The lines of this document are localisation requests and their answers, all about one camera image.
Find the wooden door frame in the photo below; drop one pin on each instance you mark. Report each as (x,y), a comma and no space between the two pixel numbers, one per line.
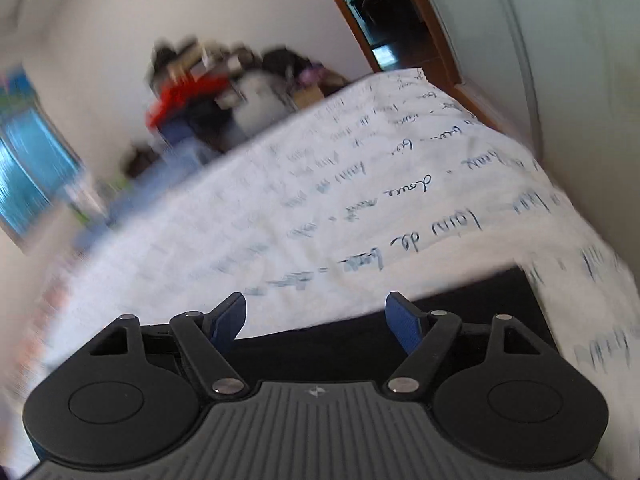
(394,34)

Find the sliding wardrobe door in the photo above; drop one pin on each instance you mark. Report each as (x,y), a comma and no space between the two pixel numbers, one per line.
(565,75)

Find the black pants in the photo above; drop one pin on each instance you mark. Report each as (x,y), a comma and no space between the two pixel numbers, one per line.
(371,347)

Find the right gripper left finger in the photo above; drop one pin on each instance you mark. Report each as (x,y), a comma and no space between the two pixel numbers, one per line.
(222,324)

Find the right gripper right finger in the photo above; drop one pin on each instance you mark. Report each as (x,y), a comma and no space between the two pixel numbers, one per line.
(405,320)

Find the window frame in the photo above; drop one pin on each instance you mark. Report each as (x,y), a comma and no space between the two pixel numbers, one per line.
(36,161)

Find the white script-printed quilt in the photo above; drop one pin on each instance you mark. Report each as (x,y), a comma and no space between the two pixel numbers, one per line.
(389,184)

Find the red knit garment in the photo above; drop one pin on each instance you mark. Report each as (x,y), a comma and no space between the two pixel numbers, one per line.
(177,96)

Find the pile of clothes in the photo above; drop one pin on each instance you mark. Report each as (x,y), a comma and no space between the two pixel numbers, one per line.
(266,88)

